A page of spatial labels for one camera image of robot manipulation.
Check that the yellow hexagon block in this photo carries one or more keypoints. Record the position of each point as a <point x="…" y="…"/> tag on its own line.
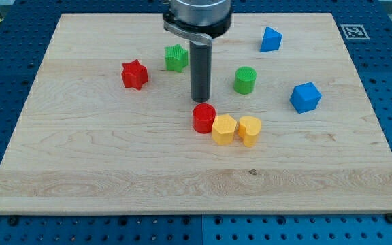
<point x="223" y="129"/>

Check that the red cylinder block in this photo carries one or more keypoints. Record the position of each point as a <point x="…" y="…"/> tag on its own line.
<point x="203" y="117"/>

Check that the yellow heart block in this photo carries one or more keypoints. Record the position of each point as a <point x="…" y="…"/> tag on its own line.
<point x="249" y="129"/>

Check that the red star block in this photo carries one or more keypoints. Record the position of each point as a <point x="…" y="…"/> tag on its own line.
<point x="134" y="74"/>

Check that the blue cube block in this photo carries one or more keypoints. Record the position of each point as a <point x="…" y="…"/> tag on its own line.
<point x="305" y="97"/>

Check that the white fiducial marker tag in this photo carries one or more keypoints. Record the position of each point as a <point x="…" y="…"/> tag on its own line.
<point x="354" y="32"/>

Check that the green star block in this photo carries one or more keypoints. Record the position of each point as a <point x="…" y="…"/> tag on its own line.
<point x="176" y="58"/>

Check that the light wooden board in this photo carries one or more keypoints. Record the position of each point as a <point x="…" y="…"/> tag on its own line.
<point x="86" y="145"/>

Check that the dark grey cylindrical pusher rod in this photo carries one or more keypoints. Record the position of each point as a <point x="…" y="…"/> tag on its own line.
<point x="200" y="66"/>

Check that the blue triangular prism block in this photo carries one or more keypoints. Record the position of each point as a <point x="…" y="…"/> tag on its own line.
<point x="271" y="40"/>

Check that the green cylinder block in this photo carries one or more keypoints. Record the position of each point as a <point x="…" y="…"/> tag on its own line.
<point x="245" y="78"/>

